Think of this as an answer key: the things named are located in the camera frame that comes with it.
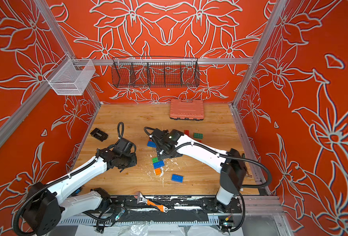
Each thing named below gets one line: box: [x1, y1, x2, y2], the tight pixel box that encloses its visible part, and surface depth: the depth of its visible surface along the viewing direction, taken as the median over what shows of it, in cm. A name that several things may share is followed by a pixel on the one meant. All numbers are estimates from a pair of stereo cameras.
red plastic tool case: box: [169, 98, 204, 121], surface depth 109 cm
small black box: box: [89, 127, 109, 142], surface depth 102 cm
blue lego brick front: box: [171, 174, 184, 183], surface depth 82 cm
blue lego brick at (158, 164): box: [153, 160, 165, 170], surface depth 85 cm
